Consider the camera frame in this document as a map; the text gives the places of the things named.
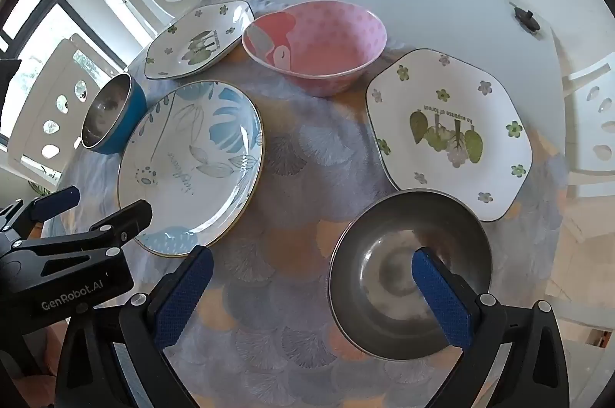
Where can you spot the pink patterned bowl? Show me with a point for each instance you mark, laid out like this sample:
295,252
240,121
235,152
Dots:
326,47

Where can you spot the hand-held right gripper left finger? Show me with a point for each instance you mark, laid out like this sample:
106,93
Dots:
185,297

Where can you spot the green potted plant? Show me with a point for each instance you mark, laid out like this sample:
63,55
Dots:
41,189

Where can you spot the white hexagonal floral plate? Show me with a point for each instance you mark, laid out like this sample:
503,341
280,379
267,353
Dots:
480,124
192,28

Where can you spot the fan-patterned tablecloth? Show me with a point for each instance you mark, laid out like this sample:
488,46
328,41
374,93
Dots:
307,206

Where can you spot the small black object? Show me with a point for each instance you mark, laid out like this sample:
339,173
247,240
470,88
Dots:
524,18

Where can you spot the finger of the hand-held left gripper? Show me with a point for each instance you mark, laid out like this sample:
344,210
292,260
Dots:
57,199
129,218

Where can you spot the round blue leaf plate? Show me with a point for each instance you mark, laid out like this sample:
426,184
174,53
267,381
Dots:
192,177

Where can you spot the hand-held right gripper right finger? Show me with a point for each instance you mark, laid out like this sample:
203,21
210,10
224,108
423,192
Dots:
442,302

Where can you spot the dark-framed window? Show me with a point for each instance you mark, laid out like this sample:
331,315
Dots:
29,33

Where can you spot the blue stainless steel bowl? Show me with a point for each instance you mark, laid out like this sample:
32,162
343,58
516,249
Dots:
103,115
365,273

